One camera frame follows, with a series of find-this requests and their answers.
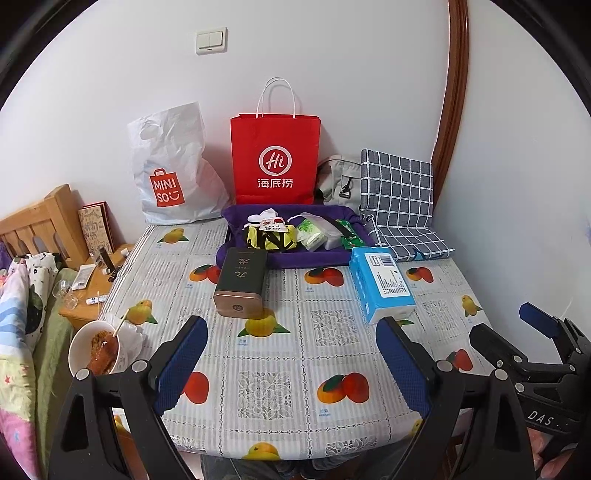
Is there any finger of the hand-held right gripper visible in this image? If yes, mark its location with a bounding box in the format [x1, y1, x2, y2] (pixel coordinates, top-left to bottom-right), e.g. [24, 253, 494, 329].
[519, 302, 566, 342]
[468, 323, 532, 372]

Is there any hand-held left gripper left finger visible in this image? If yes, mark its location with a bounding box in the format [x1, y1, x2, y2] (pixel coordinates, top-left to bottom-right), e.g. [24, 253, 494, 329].
[48, 315, 208, 480]

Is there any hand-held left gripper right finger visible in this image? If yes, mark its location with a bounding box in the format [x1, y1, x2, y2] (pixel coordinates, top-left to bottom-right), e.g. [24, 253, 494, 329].
[376, 316, 536, 480]

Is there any green packet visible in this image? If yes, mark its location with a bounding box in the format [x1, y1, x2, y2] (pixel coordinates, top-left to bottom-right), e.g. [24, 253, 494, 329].
[341, 220, 366, 250]

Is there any purple fabric storage tray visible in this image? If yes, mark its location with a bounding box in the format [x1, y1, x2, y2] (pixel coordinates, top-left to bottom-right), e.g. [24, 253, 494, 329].
[217, 203, 375, 271]

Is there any yellow black pouch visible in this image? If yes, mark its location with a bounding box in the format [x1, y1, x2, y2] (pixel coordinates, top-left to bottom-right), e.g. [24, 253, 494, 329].
[244, 225, 297, 254]

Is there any green tissue pack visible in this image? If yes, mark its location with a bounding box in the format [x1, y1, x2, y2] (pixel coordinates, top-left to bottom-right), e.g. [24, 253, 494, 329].
[295, 219, 326, 252]

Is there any person's right hand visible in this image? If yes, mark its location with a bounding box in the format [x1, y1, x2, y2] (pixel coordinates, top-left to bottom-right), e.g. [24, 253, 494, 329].
[531, 427, 591, 480]

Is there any white bowl with food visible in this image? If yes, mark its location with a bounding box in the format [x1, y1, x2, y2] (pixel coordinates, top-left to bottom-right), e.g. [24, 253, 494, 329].
[68, 320, 122, 377]

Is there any blue cardboard box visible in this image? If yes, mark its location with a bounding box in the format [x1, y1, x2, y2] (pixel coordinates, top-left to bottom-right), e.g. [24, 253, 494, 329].
[348, 246, 416, 326]

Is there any fruit print tablecloth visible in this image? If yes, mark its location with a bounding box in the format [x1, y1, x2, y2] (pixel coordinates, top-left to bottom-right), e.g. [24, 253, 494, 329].
[92, 222, 495, 462]

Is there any dark green tea box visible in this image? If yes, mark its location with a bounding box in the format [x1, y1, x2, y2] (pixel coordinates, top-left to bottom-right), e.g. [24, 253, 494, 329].
[213, 247, 269, 319]

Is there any wooden nightstand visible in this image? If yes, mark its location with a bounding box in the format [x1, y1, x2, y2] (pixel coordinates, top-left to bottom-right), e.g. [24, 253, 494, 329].
[59, 244, 137, 330]

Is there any white cream tube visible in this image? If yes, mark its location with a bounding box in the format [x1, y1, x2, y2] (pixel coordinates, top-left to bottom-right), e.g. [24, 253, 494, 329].
[71, 264, 98, 291]

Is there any green bed sheet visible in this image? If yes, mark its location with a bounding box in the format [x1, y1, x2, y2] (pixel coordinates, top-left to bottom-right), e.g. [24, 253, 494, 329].
[32, 268, 77, 462]

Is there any clear glass cup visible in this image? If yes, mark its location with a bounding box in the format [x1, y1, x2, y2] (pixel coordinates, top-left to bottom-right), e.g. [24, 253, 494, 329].
[53, 279, 79, 310]

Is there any patterned book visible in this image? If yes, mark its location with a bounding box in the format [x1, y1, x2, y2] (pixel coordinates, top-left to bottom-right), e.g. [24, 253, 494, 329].
[78, 202, 115, 257]

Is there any colourful printed blanket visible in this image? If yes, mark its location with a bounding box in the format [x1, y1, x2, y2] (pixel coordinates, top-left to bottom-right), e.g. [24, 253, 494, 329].
[0, 261, 42, 476]

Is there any black white pillow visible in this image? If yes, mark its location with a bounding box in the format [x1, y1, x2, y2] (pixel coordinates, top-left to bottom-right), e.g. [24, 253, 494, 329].
[7, 251, 61, 352]

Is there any blue checked cloth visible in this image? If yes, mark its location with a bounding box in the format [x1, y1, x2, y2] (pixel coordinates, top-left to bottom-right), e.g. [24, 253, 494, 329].
[359, 148, 455, 263]

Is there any grey backpack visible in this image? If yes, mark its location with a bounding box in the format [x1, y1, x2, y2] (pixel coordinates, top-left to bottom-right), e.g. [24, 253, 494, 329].
[316, 155, 363, 210]

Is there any wooden bed headboard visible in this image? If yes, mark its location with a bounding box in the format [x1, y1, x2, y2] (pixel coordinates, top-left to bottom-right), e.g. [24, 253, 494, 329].
[0, 185, 90, 271]

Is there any white plastic shopping bag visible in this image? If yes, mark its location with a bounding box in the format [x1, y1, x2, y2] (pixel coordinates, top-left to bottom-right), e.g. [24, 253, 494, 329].
[127, 102, 230, 226]

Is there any red paper bag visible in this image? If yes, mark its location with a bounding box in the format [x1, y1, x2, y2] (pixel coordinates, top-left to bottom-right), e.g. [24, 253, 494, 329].
[230, 78, 321, 206]

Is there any brown wooden door frame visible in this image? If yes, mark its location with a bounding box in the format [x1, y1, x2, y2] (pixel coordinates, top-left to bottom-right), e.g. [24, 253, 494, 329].
[431, 0, 471, 188]

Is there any white light switch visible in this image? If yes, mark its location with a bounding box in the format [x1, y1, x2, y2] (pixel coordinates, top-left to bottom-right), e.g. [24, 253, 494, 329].
[195, 28, 228, 55]

